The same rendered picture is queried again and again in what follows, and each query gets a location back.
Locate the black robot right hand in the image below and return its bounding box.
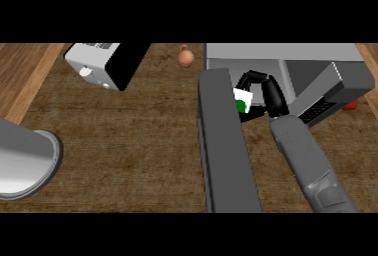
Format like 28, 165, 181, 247
235, 69, 291, 122

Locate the white green milk carton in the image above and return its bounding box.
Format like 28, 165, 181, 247
232, 87, 256, 115

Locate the grey microwave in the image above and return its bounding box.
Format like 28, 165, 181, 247
206, 43, 377, 129

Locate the dark grey microwave door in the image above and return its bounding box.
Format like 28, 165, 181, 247
197, 67, 265, 214

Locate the red tomato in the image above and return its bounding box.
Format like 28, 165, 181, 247
341, 99, 361, 112

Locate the brown onion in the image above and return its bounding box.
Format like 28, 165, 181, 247
178, 44, 195, 69

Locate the white black toaster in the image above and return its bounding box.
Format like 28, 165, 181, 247
64, 43, 154, 92

